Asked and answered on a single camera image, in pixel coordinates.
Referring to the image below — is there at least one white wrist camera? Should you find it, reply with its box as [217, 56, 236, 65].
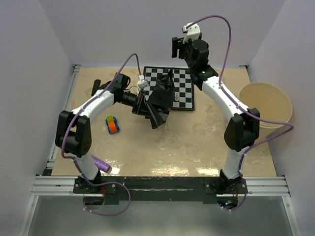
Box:
[137, 79, 148, 91]
[182, 23, 201, 43]

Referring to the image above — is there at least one purple glitter microphone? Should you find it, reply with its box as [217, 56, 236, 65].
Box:
[92, 155, 112, 174]

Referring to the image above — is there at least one aluminium front rail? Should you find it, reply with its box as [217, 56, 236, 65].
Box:
[31, 176, 291, 197]

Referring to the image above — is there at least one black trash bag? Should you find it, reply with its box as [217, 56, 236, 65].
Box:
[146, 69, 175, 129]

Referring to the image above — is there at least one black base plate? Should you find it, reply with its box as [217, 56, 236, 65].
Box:
[73, 176, 247, 207]

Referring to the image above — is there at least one purple cable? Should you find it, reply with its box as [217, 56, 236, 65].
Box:
[60, 53, 146, 217]
[184, 15, 295, 212]

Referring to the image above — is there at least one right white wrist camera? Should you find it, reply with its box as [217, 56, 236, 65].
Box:
[182, 23, 201, 43]

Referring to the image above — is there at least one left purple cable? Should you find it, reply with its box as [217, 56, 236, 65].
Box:
[60, 53, 146, 217]

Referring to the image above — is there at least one black white chessboard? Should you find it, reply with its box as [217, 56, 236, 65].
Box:
[143, 66, 195, 111]

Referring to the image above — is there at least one colourful toy block car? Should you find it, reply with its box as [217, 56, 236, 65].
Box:
[105, 116, 120, 135]

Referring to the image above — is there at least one aluminium rail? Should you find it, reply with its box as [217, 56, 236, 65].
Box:
[44, 64, 82, 175]
[31, 176, 291, 197]

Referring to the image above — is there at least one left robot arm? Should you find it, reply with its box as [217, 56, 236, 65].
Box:
[55, 73, 137, 193]

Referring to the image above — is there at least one white chess piece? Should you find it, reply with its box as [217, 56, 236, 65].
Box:
[175, 93, 180, 101]

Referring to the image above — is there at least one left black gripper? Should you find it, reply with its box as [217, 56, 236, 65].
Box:
[118, 90, 154, 118]

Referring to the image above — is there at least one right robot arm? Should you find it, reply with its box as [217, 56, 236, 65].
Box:
[172, 37, 260, 194]

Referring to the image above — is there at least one aluminium left rail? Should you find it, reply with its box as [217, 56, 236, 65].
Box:
[44, 64, 82, 175]

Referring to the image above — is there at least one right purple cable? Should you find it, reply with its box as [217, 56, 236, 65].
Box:
[184, 15, 295, 212]

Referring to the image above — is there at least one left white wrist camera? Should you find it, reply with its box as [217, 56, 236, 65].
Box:
[137, 79, 148, 91]

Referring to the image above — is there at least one beige round trash bin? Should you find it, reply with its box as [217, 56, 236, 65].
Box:
[225, 82, 293, 138]

